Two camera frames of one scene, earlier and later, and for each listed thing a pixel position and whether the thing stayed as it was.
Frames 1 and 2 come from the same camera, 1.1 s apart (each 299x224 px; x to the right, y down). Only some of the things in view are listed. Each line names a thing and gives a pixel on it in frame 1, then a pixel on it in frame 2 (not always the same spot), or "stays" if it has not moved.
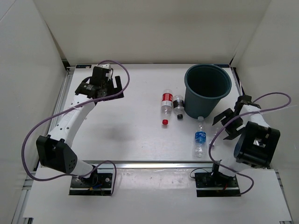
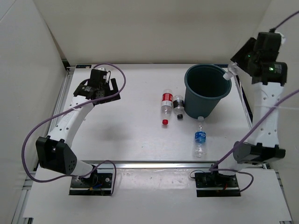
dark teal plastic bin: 204,85 stays
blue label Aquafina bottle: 200,137 stays
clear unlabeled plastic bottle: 212,142 -> 233,69
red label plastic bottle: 166,105 stays
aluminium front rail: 162,165 stays
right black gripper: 232,131 -> 238,57
